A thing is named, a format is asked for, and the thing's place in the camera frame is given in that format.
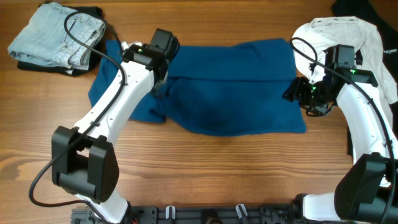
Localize blue polo shirt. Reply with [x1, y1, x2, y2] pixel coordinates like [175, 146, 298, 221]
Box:
[88, 37, 307, 137]

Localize black printed garment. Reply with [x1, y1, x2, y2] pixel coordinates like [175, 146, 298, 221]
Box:
[331, 0, 397, 134]

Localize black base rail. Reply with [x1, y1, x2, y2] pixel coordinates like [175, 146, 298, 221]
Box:
[70, 203, 299, 224]

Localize left black cable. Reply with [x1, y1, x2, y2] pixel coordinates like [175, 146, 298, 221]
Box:
[28, 11, 128, 224]

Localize folded light blue jeans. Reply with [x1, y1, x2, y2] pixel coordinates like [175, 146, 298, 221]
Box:
[7, 1, 106, 70]

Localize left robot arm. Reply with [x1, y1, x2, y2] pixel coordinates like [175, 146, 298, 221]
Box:
[51, 29, 179, 223]

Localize folded black garment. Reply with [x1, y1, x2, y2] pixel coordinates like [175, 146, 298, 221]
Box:
[16, 2, 108, 77]

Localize black cable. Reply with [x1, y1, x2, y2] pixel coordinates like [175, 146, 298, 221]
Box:
[289, 37, 397, 224]
[28, 11, 128, 224]

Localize white t-shirt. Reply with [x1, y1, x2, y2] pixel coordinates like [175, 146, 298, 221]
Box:
[290, 16, 398, 131]

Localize right black cable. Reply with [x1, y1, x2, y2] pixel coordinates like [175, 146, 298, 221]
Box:
[289, 37, 397, 224]

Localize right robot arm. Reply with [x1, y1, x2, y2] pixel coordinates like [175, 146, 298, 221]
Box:
[282, 45, 397, 223]

